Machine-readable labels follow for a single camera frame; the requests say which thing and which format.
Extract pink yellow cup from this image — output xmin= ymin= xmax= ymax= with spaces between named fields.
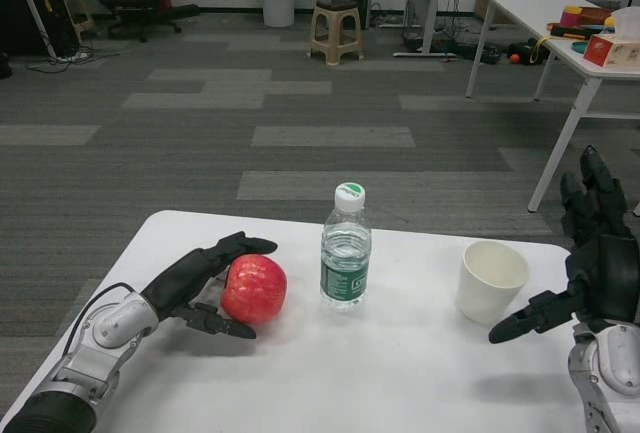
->
xmin=559 ymin=4 xmax=584 ymax=28

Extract clear plastic water bottle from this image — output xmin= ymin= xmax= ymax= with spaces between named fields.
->
xmin=319 ymin=181 xmax=374 ymax=312

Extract black yellow floor equipment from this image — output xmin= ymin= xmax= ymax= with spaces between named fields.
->
xmin=506 ymin=38 xmax=552 ymax=68

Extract white standing desk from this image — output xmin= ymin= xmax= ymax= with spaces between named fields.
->
xmin=393 ymin=0 xmax=485 ymax=59

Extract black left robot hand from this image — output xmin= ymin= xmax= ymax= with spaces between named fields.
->
xmin=141 ymin=231 xmax=279 ymax=341

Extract red white tissue box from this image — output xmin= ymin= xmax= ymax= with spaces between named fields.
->
xmin=581 ymin=6 xmax=640 ymax=72

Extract light wooden stool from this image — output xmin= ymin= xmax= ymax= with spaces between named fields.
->
xmin=58 ymin=0 xmax=100 ymax=45

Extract black yellow hand tool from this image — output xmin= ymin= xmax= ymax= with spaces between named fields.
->
xmin=548 ymin=23 xmax=610 ymax=41

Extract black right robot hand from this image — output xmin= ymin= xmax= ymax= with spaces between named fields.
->
xmin=487 ymin=144 xmax=640 ymax=346

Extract white table with white legs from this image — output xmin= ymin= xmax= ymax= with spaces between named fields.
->
xmin=465 ymin=0 xmax=640 ymax=215

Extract beige plastic stool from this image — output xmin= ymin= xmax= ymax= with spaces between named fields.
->
xmin=306 ymin=0 xmax=366 ymax=66

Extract red apple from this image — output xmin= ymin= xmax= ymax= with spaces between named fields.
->
xmin=219 ymin=253 xmax=289 ymax=326

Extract white paper cup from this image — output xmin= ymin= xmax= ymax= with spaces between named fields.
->
xmin=456 ymin=239 xmax=531 ymax=326

